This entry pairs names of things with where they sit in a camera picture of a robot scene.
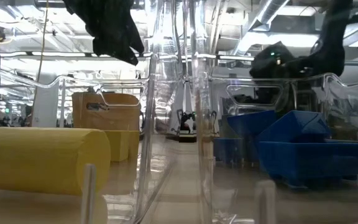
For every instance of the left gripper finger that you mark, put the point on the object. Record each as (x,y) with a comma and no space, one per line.
(136,43)
(113,48)

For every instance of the yellow brick block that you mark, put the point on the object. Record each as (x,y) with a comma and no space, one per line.
(134,144)

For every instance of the yellow cylinder block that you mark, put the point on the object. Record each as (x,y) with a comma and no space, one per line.
(42,158)

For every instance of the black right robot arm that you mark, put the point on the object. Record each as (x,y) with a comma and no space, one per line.
(334,37)

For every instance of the yellow plastic bin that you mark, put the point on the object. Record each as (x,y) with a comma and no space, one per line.
(120,116)

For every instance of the white pillar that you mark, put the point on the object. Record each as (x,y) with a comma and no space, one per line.
(43,105)

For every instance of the silver ceiling duct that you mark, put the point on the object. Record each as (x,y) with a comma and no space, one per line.
(269,12)

